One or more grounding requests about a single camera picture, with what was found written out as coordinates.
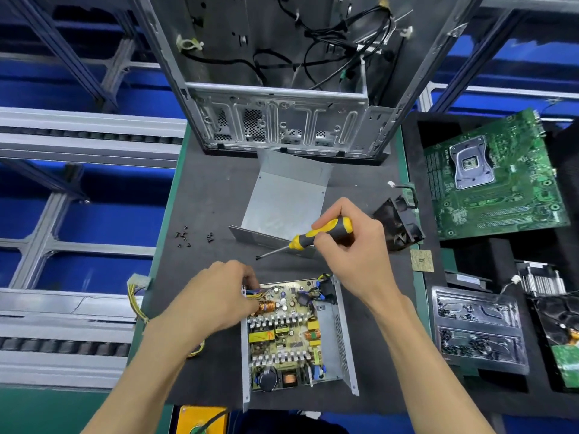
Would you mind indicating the person's left hand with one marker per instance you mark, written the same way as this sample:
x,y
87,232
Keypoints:
x,y
213,303

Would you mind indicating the person's right hand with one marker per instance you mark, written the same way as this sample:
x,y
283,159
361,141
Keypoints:
x,y
362,257

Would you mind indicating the small black screws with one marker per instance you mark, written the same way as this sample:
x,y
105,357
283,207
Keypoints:
x,y
185,237

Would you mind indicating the power supply metal base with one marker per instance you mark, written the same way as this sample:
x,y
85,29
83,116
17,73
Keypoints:
x,y
339,348

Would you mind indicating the person's left forearm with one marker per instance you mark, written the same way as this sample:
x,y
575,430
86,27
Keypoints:
x,y
140,384

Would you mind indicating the person's right forearm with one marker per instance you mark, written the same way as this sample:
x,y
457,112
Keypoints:
x,y
434,379

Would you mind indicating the grey power supply cover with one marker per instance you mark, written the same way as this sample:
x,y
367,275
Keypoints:
x,y
280,199

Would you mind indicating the black cooling fan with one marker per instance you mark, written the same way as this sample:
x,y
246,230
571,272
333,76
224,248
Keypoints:
x,y
398,221

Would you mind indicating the small square processor chip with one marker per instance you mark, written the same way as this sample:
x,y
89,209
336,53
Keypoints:
x,y
422,260

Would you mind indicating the black foam work mat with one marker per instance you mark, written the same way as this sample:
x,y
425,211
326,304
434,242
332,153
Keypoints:
x,y
199,203

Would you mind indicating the yellow button box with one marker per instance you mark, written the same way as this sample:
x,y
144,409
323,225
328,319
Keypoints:
x,y
194,420

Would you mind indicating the clear plastic screw tray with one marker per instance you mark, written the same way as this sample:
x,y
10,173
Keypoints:
x,y
479,330

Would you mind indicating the black foam parts tray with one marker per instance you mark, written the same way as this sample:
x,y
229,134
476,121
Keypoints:
x,y
507,262

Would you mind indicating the green motherboard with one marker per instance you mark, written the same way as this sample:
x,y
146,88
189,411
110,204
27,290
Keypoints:
x,y
498,185

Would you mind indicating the silver computer tower chassis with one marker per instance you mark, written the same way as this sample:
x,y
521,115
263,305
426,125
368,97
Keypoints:
x,y
271,122

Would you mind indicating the silver heatsink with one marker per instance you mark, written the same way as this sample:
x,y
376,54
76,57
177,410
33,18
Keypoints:
x,y
541,277

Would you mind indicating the black hard disk drive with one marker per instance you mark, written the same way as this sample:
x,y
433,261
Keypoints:
x,y
561,334

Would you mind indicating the aluminium conveyor frame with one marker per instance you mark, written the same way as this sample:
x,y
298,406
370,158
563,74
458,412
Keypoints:
x,y
90,135

